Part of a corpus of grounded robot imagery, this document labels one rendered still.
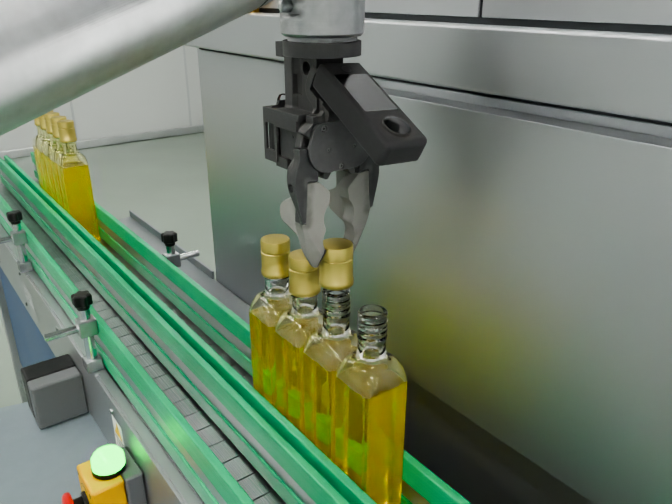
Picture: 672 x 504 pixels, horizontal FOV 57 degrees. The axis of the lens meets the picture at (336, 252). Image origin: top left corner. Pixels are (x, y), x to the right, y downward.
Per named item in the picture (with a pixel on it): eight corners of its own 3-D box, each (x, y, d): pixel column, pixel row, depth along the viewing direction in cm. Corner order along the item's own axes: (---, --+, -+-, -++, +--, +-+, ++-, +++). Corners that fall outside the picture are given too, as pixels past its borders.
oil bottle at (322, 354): (369, 490, 74) (373, 332, 65) (331, 512, 70) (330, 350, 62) (340, 463, 78) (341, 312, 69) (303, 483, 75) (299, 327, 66)
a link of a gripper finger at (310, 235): (290, 252, 66) (300, 165, 63) (323, 270, 61) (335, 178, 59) (265, 254, 64) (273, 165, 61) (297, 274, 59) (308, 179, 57)
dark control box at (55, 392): (89, 414, 107) (81, 373, 104) (40, 432, 103) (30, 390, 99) (75, 391, 113) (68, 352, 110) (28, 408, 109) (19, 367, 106)
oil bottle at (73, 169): (101, 242, 146) (82, 121, 135) (76, 247, 143) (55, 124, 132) (93, 235, 150) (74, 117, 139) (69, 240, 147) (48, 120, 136)
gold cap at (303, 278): (327, 291, 69) (327, 255, 67) (300, 300, 67) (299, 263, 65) (308, 280, 71) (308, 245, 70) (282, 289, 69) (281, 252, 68)
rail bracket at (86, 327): (107, 373, 97) (94, 296, 91) (57, 389, 93) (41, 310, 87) (99, 361, 100) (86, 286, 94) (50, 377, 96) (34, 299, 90)
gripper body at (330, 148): (324, 154, 66) (323, 35, 62) (376, 171, 60) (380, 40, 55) (262, 165, 62) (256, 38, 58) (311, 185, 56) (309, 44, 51)
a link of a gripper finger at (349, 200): (342, 233, 69) (331, 155, 65) (376, 250, 65) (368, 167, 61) (319, 243, 68) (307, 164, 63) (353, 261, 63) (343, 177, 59)
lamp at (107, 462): (131, 470, 84) (128, 453, 83) (97, 485, 82) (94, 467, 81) (120, 452, 88) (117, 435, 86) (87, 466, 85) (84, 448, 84)
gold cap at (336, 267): (360, 284, 63) (361, 244, 61) (332, 294, 61) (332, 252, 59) (339, 272, 66) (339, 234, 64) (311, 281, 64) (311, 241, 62)
